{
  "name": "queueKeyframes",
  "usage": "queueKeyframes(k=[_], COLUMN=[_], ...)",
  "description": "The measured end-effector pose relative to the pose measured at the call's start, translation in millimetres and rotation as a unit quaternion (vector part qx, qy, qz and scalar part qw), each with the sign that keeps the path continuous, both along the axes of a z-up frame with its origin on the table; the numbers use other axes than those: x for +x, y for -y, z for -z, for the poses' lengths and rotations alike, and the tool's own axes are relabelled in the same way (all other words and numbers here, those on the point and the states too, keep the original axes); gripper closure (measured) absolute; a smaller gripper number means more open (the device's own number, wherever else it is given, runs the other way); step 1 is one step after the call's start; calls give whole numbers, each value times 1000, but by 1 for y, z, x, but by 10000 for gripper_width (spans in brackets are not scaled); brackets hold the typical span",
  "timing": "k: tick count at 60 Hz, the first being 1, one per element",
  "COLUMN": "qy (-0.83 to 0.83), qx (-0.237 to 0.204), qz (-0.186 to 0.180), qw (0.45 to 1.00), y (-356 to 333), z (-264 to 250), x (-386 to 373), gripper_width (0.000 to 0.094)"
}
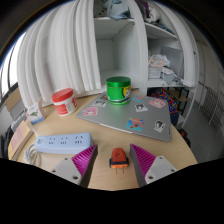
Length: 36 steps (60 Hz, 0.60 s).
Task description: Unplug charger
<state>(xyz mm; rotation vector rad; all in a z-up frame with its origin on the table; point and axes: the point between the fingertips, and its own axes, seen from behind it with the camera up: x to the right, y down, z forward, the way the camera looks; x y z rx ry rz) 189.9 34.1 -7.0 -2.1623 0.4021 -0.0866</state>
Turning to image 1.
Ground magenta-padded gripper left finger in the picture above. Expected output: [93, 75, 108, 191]
[50, 143, 99, 188]

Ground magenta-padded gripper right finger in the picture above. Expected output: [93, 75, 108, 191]
[129, 143, 178, 188]

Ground light blue power strip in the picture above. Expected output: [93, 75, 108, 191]
[33, 132, 95, 155]

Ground yellow paperback book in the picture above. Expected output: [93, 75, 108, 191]
[7, 120, 36, 161]

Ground small white printed carton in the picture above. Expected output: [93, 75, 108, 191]
[24, 100, 47, 125]

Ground white jar with red lid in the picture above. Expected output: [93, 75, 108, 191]
[51, 87, 79, 117]

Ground black bag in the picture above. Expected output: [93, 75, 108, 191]
[0, 128, 14, 158]

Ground silver laptop with stickers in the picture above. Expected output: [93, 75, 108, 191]
[75, 89, 174, 143]

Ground white radiator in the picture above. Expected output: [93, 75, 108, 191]
[9, 111, 29, 133]

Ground colourful patterned cloth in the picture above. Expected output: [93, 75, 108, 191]
[149, 87, 181, 116]

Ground green round tin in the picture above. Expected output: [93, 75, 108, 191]
[105, 76, 132, 106]

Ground brown cardboard box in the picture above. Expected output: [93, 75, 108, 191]
[4, 87, 24, 113]

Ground black-framed window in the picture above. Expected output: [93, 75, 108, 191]
[0, 31, 28, 101]

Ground white curtain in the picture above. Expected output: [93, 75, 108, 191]
[16, 0, 101, 108]

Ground white shelf unit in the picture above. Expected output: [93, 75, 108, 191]
[93, 0, 198, 91]

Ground white power cable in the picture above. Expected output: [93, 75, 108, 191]
[23, 143, 43, 168]

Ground black metal frame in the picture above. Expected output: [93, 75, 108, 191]
[166, 85, 194, 128]

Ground white wire drying rack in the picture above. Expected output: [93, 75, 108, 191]
[199, 86, 224, 134]

